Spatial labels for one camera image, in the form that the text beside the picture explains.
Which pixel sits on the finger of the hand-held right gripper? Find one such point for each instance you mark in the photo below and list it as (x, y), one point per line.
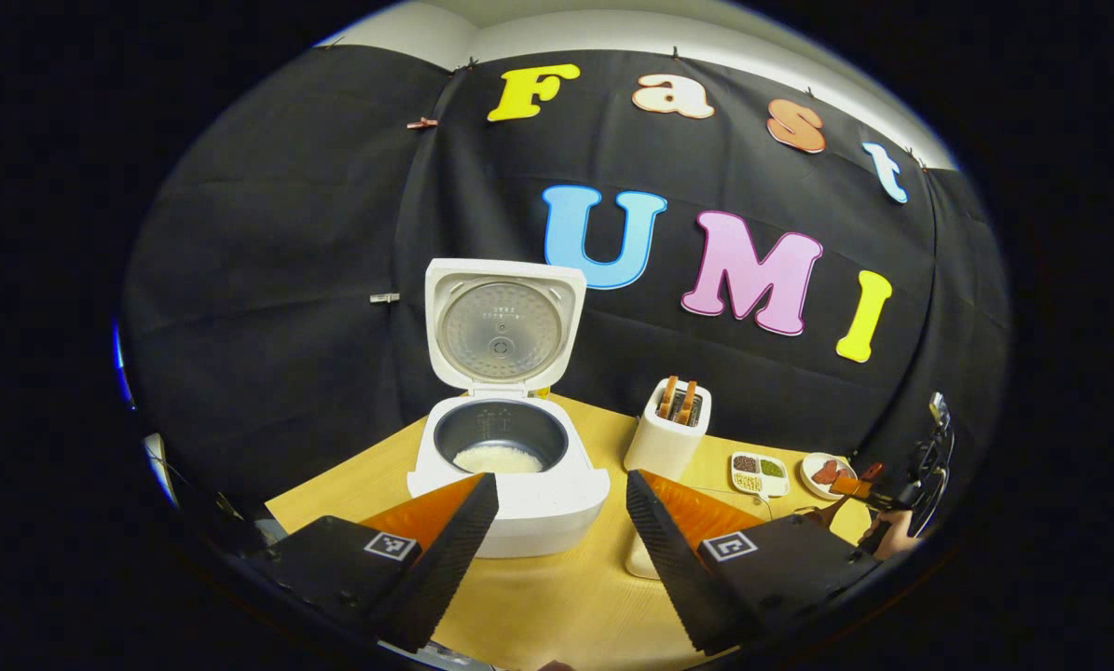
(850, 486)

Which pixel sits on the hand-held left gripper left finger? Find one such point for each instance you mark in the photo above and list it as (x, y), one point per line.
(449, 559)

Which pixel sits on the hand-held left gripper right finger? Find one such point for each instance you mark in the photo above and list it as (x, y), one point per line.
(673, 559)

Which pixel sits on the clear container of rice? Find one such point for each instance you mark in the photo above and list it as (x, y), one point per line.
(640, 564)

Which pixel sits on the white rice cooker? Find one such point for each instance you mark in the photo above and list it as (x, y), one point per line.
(556, 485)

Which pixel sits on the red meat slice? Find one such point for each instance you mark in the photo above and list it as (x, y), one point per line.
(827, 471)

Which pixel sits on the round white plate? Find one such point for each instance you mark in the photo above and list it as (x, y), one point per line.
(808, 475)

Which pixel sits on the white divided dish of beans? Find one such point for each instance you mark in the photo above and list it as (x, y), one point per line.
(759, 473)

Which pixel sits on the white toaster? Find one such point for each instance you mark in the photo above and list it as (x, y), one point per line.
(659, 447)

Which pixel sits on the toasted bread slice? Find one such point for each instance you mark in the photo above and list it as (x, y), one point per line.
(667, 398)
(686, 403)

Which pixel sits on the silver metal clip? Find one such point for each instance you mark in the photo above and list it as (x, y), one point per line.
(384, 298)

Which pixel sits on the black backdrop cloth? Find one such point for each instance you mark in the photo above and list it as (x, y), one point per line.
(268, 280)

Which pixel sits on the pink clothes peg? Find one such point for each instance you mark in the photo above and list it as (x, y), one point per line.
(421, 122)

